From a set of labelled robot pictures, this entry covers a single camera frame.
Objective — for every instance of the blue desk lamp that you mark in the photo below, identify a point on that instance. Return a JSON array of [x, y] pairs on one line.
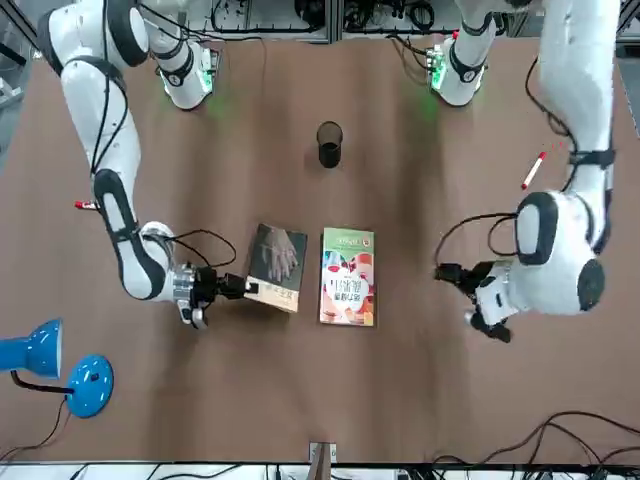
[[35, 350]]

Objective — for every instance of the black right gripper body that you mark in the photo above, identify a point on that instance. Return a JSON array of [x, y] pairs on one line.
[[210, 285]]

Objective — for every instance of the red-capped whiteboard marker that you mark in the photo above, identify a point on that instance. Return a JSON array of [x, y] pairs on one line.
[[86, 204], [533, 171]]

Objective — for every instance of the colourful green book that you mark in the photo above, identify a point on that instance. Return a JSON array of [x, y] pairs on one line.
[[347, 280]]

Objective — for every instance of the metal equipment rack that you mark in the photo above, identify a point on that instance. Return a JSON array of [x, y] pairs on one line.
[[280, 15]]

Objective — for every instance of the metal camera bracket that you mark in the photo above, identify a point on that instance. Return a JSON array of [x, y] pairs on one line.
[[322, 457]]

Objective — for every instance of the dark book with hands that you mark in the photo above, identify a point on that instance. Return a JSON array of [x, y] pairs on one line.
[[277, 260]]

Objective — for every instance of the black mesh pen holder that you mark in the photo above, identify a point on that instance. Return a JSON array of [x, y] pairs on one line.
[[330, 150]]

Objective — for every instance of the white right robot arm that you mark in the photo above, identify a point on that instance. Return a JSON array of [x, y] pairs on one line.
[[105, 120]]

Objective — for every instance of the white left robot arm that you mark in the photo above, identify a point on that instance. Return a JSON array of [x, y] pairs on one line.
[[575, 75]]

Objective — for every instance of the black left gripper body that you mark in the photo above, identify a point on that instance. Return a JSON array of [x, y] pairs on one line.
[[480, 280]]

